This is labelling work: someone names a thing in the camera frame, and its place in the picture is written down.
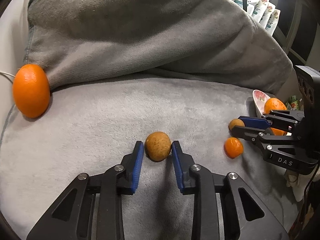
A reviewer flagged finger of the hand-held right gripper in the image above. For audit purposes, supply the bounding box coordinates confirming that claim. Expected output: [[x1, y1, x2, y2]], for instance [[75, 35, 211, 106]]
[[230, 126, 300, 153], [237, 109, 305, 133]]

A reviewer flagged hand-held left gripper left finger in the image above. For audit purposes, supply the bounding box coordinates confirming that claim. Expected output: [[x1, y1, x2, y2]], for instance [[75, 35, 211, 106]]
[[26, 141, 145, 240]]

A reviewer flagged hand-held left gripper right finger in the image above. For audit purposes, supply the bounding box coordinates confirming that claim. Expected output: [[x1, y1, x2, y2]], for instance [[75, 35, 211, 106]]
[[171, 140, 285, 240]]

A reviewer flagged brown longan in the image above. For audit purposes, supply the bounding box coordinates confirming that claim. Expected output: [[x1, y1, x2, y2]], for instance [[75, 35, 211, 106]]
[[229, 118, 245, 132], [145, 132, 172, 161]]

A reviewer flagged large bumpy orange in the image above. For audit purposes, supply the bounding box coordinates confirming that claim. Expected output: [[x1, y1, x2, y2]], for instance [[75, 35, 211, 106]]
[[264, 98, 288, 136]]

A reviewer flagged small tangerine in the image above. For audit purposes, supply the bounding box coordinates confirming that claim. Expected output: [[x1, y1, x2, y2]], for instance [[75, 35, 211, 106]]
[[224, 137, 244, 158]]

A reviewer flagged white crumpled cloth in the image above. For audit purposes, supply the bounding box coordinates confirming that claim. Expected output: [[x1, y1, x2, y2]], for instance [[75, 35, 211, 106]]
[[285, 169, 307, 202]]

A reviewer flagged glass window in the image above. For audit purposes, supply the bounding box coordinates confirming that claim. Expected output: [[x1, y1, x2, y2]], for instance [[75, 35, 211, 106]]
[[271, 0, 320, 67]]

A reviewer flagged grey fleece blanket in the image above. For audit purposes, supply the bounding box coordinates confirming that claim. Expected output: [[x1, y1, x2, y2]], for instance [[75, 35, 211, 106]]
[[0, 0, 300, 240]]

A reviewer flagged smooth orange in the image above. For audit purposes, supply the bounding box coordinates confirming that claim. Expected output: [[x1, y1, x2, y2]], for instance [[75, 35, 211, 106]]
[[12, 64, 50, 119]]

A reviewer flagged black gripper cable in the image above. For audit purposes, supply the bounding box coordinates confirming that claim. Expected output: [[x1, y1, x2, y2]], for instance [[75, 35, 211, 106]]
[[302, 166, 320, 230]]

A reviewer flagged white cable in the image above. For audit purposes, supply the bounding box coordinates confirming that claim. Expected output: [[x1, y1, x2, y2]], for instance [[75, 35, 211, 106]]
[[0, 71, 17, 83]]

